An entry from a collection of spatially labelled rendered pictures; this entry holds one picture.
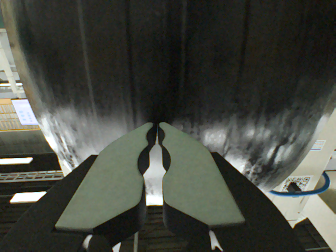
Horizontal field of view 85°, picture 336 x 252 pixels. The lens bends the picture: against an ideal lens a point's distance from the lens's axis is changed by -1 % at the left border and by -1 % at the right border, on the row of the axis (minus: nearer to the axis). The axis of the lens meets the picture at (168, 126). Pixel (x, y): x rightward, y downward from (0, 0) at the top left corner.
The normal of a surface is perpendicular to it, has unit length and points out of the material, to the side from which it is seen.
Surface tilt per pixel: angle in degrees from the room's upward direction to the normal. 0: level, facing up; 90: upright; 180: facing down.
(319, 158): 90
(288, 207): 90
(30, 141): 90
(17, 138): 90
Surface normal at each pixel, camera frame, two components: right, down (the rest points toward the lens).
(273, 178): 0.29, 0.68
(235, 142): 0.03, 0.58
